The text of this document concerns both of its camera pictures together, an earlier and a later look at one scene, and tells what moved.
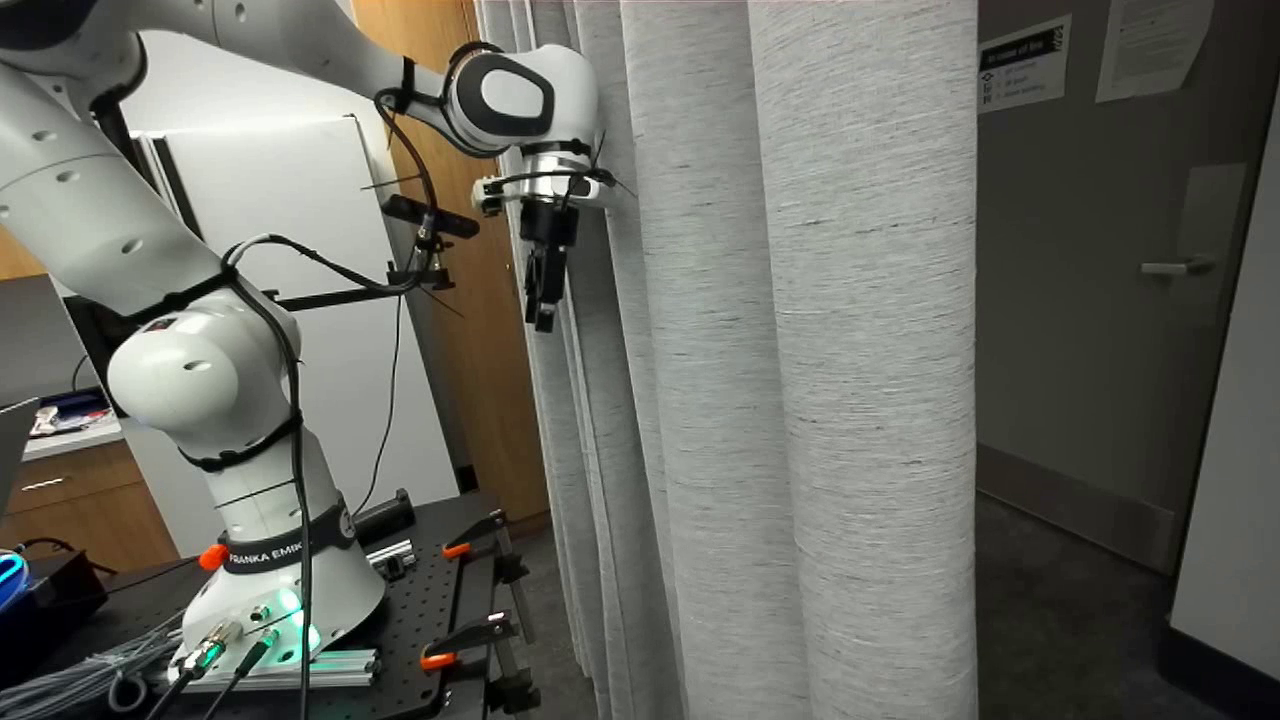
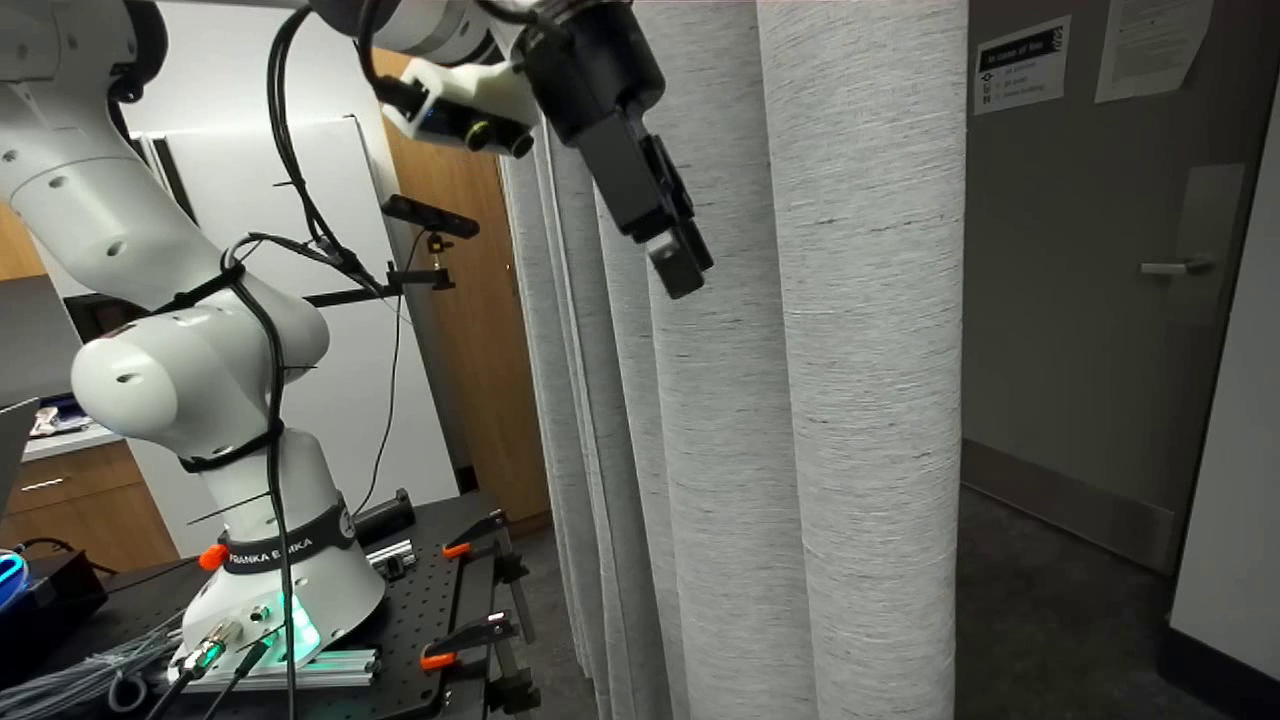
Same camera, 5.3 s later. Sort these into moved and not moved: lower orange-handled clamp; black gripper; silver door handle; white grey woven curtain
Moved: black gripper
Not moved: white grey woven curtain; lower orange-handled clamp; silver door handle
